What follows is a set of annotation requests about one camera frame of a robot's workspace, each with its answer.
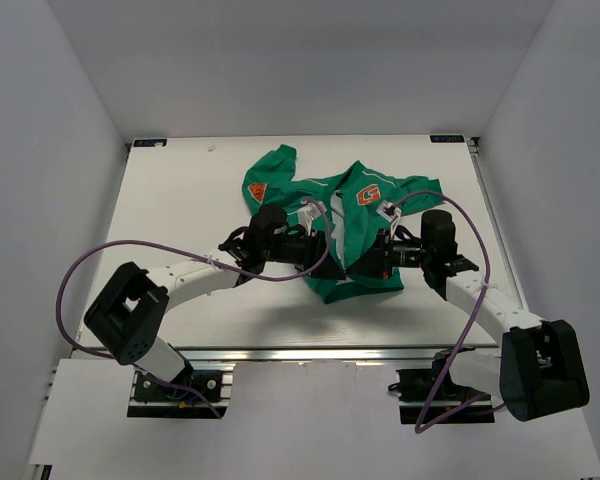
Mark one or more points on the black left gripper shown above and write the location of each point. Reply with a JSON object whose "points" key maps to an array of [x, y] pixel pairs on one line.
{"points": [[315, 256]]}

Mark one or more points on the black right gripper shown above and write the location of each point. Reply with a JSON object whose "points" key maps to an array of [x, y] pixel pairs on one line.
{"points": [[374, 263]]}

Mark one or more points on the green jacket with white lining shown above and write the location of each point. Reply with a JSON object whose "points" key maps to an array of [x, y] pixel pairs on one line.
{"points": [[351, 198]]}

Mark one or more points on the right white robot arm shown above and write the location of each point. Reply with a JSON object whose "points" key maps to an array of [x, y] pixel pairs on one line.
{"points": [[538, 370]]}

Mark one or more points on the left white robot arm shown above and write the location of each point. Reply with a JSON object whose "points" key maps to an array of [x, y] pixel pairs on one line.
{"points": [[127, 314]]}

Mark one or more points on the right blue table label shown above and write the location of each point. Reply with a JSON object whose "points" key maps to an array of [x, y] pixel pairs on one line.
{"points": [[446, 138]]}

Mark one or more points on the blue table label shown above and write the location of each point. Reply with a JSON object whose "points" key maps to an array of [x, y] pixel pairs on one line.
{"points": [[149, 143], [446, 138]]}

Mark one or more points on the left blue table label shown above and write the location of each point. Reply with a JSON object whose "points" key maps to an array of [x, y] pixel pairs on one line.
{"points": [[149, 143]]}

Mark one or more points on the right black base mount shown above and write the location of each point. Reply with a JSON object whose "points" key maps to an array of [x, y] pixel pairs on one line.
{"points": [[413, 386]]}

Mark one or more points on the aluminium table front rail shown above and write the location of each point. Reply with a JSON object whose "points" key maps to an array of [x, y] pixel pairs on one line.
{"points": [[217, 354]]}

